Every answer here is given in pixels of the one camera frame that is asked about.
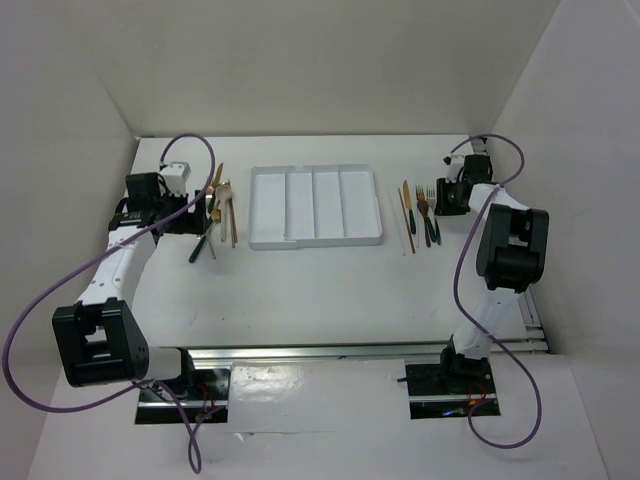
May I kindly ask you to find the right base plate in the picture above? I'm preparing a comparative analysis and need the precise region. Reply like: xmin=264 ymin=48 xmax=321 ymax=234
xmin=396 ymin=364 xmax=501 ymax=420

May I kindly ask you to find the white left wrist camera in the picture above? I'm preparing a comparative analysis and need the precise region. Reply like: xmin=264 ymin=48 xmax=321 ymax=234
xmin=159 ymin=162 xmax=191 ymax=197

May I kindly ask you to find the silver fork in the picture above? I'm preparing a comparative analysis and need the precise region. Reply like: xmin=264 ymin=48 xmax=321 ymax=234
xmin=426 ymin=187 xmax=442 ymax=246

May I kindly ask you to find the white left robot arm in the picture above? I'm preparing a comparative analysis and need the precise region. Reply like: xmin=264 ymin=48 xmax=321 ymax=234
xmin=52 ymin=162 xmax=205 ymax=399

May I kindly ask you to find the gold fork green handle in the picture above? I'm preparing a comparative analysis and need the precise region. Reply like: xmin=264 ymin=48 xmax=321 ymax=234
xmin=415 ymin=186 xmax=438 ymax=248

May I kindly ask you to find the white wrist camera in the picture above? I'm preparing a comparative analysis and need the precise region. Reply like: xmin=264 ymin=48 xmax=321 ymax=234
xmin=443 ymin=155 xmax=465 ymax=182
xmin=159 ymin=162 xmax=191 ymax=197

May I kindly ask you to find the brown chopstick right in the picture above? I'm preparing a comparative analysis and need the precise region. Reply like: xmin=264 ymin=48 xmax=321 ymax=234
xmin=397 ymin=187 xmax=416 ymax=255

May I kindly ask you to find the brown chopstick pair left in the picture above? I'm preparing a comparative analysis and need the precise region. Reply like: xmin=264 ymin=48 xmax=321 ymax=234
xmin=228 ymin=180 xmax=238 ymax=248

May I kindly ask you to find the gold spoon green handle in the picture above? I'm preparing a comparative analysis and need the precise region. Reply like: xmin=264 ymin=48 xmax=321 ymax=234
xmin=188 ymin=209 xmax=220 ymax=264

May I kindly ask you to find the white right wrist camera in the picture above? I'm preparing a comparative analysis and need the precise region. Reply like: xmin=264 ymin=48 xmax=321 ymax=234
xmin=443 ymin=155 xmax=465 ymax=182

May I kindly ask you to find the aluminium rail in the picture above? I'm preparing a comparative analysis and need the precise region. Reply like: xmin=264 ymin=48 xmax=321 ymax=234
xmin=79 ymin=339 xmax=551 ymax=364

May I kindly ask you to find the gold knife left green handle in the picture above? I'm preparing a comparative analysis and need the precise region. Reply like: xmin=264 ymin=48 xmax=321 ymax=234
xmin=212 ymin=162 xmax=224 ymax=189

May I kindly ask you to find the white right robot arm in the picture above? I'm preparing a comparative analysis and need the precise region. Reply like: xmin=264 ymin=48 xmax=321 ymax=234
xmin=435 ymin=154 xmax=549 ymax=394

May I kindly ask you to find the white cutlery tray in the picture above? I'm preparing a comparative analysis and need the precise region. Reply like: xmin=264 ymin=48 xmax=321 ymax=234
xmin=248 ymin=164 xmax=383 ymax=251

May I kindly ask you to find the gold knife green handle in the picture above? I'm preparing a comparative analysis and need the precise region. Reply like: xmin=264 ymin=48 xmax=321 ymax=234
xmin=212 ymin=162 xmax=224 ymax=189
xmin=402 ymin=180 xmax=417 ymax=235

